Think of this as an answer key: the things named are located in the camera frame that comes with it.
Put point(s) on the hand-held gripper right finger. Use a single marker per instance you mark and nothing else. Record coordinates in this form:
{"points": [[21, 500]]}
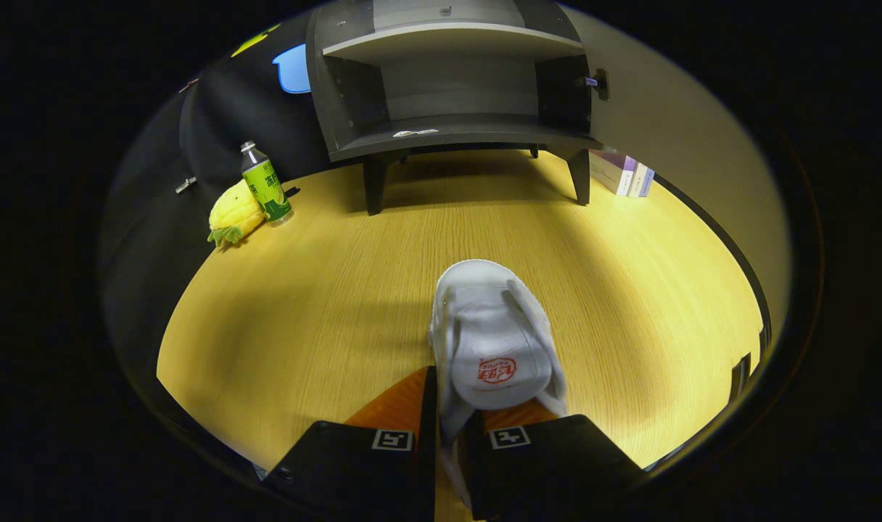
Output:
{"points": [[550, 467]]}

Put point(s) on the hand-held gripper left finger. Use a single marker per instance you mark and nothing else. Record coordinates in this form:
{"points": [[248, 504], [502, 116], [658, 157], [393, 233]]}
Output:
{"points": [[354, 471]]}

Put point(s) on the white shoe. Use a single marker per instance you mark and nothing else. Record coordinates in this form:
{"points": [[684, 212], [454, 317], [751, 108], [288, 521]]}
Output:
{"points": [[495, 326]]}

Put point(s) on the grey shoe cabinet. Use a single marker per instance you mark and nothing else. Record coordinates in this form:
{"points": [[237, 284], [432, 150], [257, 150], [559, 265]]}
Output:
{"points": [[455, 134]]}

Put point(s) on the yellow pineapple plush toy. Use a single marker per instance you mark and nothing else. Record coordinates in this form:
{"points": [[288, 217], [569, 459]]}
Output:
{"points": [[234, 214]]}

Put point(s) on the green drink bottle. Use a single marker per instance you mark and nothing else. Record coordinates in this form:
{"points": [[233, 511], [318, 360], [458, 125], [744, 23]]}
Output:
{"points": [[265, 185]]}

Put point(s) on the black backdrop cloth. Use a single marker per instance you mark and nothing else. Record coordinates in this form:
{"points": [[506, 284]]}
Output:
{"points": [[151, 217]]}

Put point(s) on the silver clip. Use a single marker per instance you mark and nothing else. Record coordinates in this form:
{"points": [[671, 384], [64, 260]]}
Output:
{"points": [[186, 185]]}

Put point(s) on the pink clip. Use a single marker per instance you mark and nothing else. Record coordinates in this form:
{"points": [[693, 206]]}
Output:
{"points": [[188, 84]]}

